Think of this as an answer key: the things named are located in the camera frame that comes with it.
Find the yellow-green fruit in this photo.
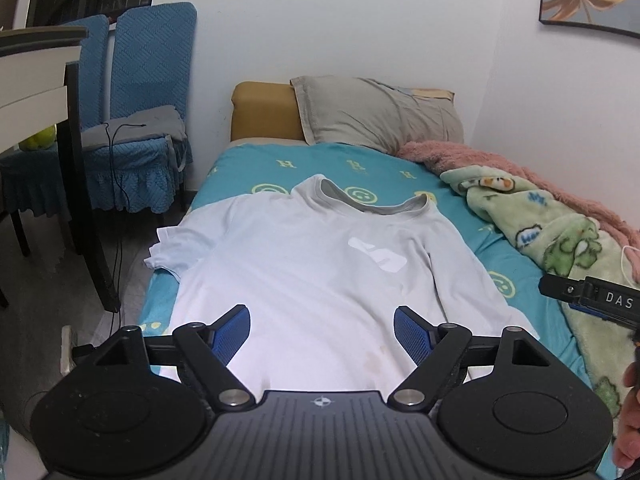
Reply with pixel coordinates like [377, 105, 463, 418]
[19, 127, 56, 152]

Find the mustard yellow cushion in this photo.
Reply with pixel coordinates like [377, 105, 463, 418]
[230, 81, 308, 142]

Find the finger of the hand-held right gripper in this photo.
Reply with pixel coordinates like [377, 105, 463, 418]
[539, 272, 591, 304]

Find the black cable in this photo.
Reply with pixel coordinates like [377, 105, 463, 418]
[104, 120, 148, 313]

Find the grey pillow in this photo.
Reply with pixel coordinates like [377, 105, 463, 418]
[290, 76, 465, 155]

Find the white t-shirt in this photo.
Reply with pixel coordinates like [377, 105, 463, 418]
[145, 174, 541, 392]

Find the grey cloth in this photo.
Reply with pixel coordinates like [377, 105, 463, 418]
[80, 106, 188, 153]

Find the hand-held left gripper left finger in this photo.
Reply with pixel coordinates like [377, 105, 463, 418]
[75, 304, 253, 409]

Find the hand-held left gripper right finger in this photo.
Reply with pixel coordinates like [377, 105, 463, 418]
[388, 305, 566, 410]

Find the bed with teal printed sheet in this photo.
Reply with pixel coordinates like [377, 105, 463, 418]
[135, 137, 621, 480]

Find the person's right hand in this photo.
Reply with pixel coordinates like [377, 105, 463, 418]
[612, 357, 640, 468]

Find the white cable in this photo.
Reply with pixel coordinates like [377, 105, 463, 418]
[620, 245, 640, 282]

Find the green printed blanket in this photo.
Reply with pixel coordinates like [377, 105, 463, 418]
[440, 165, 640, 426]

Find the pink fluffy blanket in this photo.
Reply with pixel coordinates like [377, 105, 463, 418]
[397, 141, 640, 261]

